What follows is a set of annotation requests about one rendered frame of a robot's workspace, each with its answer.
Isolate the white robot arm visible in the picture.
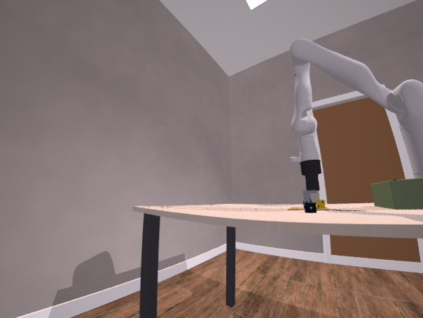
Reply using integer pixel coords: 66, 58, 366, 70
289, 39, 423, 178

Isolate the yellow die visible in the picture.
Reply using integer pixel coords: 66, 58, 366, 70
316, 200, 325, 208

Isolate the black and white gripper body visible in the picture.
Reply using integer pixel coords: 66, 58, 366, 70
290, 148, 321, 191

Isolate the black die with white pips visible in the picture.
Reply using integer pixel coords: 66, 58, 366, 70
304, 202, 317, 213

